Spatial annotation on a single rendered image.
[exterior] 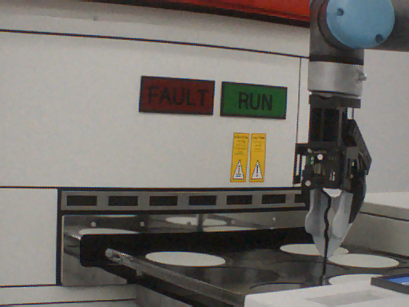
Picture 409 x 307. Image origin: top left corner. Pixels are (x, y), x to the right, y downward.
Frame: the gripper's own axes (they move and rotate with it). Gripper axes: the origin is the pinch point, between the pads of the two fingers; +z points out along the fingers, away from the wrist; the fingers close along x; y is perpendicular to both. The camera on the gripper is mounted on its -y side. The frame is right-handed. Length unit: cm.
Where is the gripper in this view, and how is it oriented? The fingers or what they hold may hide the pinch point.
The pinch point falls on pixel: (328, 246)
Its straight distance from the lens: 119.6
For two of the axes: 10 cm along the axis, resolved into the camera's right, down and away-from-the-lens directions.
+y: -4.3, 0.2, -9.0
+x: 9.0, 0.8, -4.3
